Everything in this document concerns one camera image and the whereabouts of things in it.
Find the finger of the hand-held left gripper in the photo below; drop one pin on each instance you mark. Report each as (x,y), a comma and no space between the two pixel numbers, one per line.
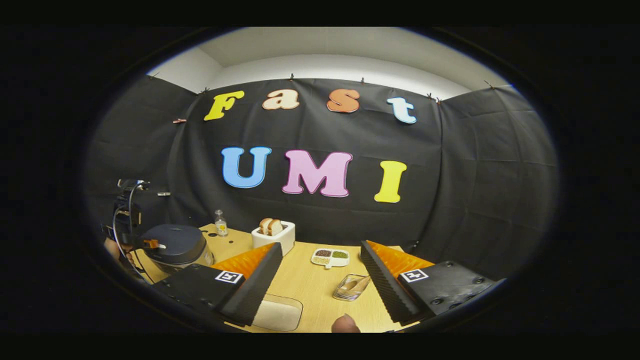
(152,244)

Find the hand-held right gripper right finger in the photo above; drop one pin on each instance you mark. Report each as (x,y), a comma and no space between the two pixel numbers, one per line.
(385,285)

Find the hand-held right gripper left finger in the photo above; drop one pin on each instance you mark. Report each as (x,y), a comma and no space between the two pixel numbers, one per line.
(255,290)

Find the dark grey rice cooker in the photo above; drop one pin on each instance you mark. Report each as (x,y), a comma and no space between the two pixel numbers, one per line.
(172,242)

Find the wooden spoon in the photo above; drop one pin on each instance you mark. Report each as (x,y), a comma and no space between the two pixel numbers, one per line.
(356,284)

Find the white rice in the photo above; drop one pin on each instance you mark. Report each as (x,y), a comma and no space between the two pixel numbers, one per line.
(277,315)

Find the white toaster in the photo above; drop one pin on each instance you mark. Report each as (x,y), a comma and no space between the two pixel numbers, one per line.
(280,240)

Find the white divided grain dish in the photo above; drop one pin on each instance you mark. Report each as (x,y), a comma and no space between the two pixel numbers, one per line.
(330,257)

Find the toasted bread slice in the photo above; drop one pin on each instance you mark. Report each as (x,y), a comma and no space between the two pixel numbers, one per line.
(265,226)
(276,227)

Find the small clear glass bottle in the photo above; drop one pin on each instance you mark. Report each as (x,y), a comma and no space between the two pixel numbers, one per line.
(221,225)

